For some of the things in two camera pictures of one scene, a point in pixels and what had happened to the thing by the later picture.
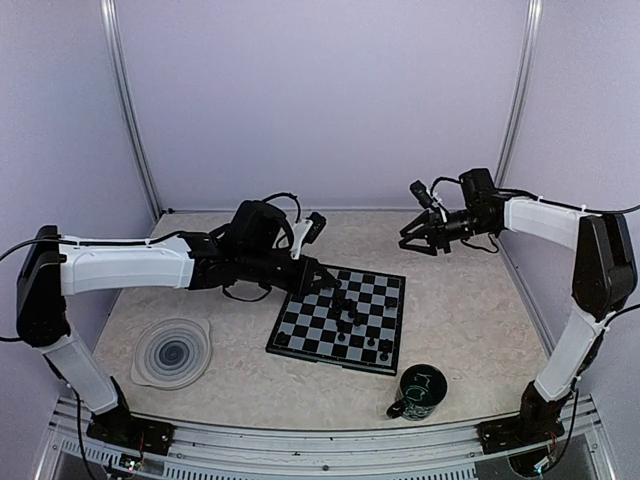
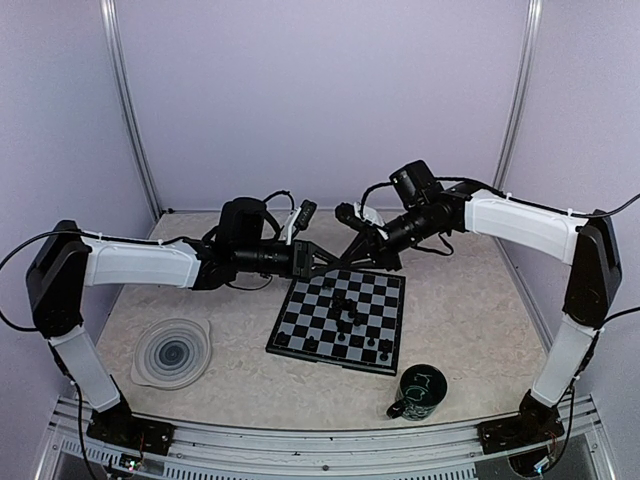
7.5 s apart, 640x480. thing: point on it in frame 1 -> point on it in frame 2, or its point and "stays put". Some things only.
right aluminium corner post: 519,94 stays put
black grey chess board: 354,325 stays put
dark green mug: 421,388 stays put
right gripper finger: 419,220 -> 374,262
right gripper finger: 427,249 -> 363,240
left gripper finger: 327,280 -> 324,258
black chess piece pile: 346,307 stays put
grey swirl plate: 172,354 stays put
